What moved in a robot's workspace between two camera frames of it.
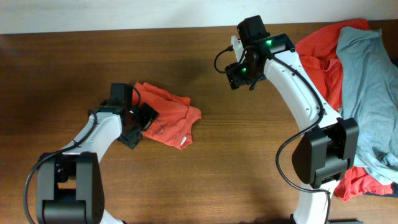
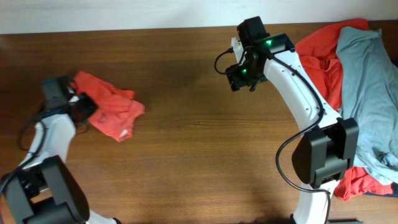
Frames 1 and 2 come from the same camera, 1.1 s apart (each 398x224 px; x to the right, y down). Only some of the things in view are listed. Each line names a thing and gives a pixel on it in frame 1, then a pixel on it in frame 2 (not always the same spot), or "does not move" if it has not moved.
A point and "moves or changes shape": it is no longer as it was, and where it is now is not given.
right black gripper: [235, 77] does not move
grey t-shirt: [369, 76] does not move
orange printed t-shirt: [173, 126] moves or changes shape
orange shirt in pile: [319, 54] does not move
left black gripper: [148, 114] -> [86, 99]
